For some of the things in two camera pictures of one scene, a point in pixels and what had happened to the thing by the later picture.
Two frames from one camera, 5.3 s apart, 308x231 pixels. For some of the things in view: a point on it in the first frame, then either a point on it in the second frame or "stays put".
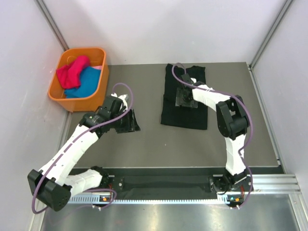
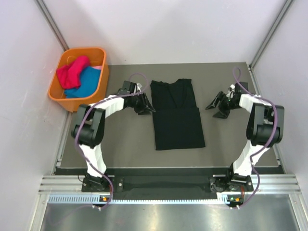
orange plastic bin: [97, 57] stays put
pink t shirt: [70, 74] stays put
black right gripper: [179, 101] to [223, 113]
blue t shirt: [90, 79] stays put
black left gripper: [131, 125] to [145, 104]
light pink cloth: [98, 67] stays put
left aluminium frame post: [52, 23] stays put
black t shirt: [193, 118] to [177, 119]
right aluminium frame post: [288, 4] stays put
